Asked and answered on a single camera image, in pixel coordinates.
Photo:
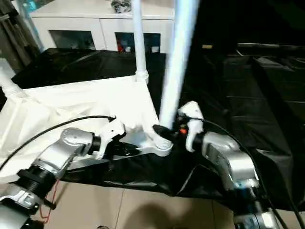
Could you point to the white plastic table top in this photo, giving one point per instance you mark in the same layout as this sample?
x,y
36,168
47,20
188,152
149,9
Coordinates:
x,y
71,102

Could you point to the white plastic table leg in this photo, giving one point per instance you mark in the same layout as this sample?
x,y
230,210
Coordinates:
x,y
9,86
176,59
139,47

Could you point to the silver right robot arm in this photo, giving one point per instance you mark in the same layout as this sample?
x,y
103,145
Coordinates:
x,y
233,162

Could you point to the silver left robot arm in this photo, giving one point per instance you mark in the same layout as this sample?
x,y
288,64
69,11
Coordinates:
x,y
59,150

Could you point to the black plastic mat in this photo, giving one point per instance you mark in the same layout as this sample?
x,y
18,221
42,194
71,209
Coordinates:
x,y
238,107

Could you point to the small tan label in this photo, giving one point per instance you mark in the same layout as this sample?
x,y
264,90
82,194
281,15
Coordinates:
x,y
206,46

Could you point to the red bottle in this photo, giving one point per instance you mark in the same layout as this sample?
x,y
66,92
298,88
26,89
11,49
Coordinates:
x,y
120,46

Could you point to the black draped furniture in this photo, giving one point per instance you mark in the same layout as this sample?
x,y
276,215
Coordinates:
x,y
250,21

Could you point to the black parts in clear bag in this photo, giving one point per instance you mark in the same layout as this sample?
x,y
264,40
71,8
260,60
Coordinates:
x,y
120,6

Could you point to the white sideboard cabinet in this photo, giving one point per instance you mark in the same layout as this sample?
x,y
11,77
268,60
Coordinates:
x,y
71,23

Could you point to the blue white plastic package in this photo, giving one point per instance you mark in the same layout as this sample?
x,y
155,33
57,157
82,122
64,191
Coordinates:
x,y
35,31

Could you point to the grey curtain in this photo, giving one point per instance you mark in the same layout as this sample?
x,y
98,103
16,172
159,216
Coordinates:
x,y
14,40

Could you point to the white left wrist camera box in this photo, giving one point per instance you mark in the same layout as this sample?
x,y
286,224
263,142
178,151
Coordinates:
x,y
112,130

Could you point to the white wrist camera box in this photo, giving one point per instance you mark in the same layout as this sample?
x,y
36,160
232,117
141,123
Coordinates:
x,y
112,130
193,112

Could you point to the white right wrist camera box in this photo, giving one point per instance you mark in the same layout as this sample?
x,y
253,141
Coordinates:
x,y
193,112

